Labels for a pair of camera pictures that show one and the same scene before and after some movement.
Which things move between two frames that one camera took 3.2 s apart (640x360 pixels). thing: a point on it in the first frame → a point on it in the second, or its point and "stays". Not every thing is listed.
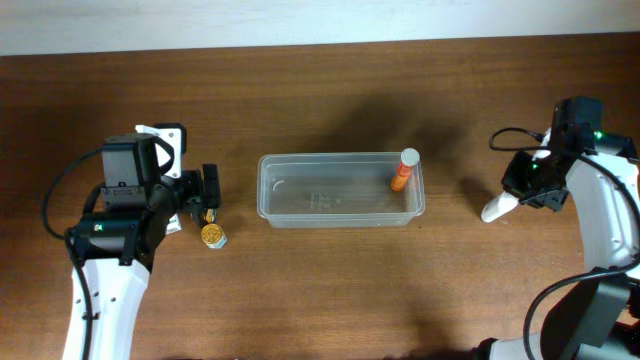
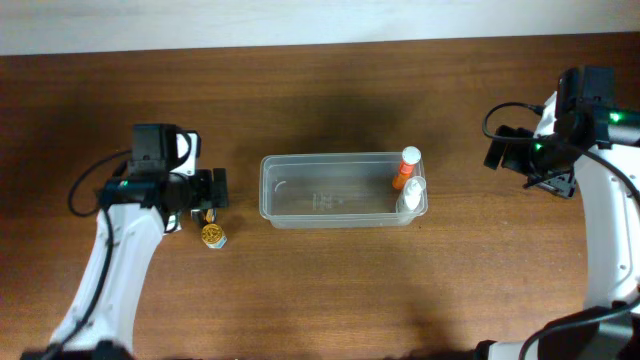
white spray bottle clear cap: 498,206 → 413,199
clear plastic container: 338,190 stays
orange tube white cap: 409,157 stays
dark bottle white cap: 211,215 stays
